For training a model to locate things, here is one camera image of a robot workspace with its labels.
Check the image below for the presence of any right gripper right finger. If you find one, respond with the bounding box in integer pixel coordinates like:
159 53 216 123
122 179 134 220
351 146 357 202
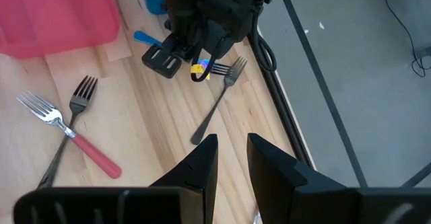
246 132 431 224

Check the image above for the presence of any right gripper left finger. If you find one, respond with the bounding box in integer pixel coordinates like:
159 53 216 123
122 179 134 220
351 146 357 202
12 133 220 224

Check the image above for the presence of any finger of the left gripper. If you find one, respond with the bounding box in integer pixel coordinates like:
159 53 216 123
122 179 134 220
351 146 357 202
141 42 185 79

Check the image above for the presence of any iridescent blue fork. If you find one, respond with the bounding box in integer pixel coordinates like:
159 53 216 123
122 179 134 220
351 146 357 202
133 30 232 77

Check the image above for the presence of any black metal fork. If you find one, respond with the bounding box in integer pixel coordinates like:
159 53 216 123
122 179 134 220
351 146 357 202
36 75 99 188
190 56 248 146

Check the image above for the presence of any red translucent plastic bin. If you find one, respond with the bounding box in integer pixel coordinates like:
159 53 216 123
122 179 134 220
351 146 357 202
0 0 121 60

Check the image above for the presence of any black floor cable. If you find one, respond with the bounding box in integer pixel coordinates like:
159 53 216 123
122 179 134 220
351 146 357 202
385 0 431 79

